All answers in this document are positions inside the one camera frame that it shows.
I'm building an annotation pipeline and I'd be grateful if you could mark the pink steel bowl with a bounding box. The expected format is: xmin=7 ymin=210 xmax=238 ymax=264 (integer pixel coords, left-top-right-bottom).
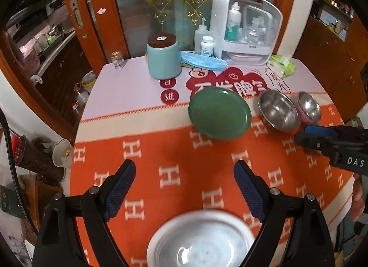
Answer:
xmin=296 ymin=91 xmax=322 ymax=125

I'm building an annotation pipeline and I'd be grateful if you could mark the large steel bowl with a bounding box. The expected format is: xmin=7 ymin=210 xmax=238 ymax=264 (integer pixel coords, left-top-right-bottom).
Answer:
xmin=258 ymin=89 xmax=299 ymax=133

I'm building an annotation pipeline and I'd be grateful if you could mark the blue patterned porcelain plate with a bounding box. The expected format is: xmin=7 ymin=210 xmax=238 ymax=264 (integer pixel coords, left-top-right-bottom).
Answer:
xmin=147 ymin=210 xmax=254 ymax=267

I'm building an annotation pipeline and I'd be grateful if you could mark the green plate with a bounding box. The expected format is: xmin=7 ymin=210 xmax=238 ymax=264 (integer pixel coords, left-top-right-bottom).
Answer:
xmin=188 ymin=87 xmax=252 ymax=141

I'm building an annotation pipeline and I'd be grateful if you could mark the person right hand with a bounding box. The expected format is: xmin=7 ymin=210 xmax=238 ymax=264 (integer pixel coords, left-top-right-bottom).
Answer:
xmin=350 ymin=173 xmax=365 ymax=222

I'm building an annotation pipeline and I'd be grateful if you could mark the green tissue pack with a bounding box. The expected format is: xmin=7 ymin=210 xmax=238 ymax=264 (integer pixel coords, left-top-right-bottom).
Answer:
xmin=266 ymin=54 xmax=296 ymax=78

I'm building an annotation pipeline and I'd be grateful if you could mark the wooden cabinet shelf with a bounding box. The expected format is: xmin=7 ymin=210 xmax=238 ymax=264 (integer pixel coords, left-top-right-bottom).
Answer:
xmin=294 ymin=0 xmax=367 ymax=121

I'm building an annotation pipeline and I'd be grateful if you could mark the red basket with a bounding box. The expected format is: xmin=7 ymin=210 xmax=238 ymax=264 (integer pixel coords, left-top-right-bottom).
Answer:
xmin=11 ymin=134 xmax=26 ymax=165

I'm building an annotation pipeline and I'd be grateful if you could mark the orange H pattern tablecloth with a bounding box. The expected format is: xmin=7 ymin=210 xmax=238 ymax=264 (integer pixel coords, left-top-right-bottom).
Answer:
xmin=70 ymin=57 xmax=354 ymax=266

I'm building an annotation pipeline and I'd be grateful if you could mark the white storage box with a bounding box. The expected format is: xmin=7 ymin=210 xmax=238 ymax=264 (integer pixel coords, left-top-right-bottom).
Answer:
xmin=210 ymin=0 xmax=283 ymax=65

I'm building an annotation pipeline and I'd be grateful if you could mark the blue face mask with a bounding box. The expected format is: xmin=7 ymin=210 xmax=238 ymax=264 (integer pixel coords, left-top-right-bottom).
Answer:
xmin=180 ymin=51 xmax=228 ymax=72

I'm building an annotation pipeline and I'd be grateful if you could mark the white pill bottle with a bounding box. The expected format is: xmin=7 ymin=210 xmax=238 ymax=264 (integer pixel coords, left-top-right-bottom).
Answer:
xmin=200 ymin=35 xmax=215 ymax=57

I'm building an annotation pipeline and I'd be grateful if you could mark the small glass jar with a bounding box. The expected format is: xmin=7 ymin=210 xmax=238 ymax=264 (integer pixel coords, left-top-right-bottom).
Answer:
xmin=110 ymin=50 xmax=125 ymax=70

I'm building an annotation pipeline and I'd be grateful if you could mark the white squeeze bottle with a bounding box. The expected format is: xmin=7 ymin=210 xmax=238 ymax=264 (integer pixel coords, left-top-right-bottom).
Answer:
xmin=194 ymin=17 xmax=209 ymax=54

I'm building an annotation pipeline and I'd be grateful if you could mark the teal canister brown lid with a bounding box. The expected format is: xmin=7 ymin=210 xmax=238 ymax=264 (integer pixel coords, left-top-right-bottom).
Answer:
xmin=147 ymin=33 xmax=182 ymax=80

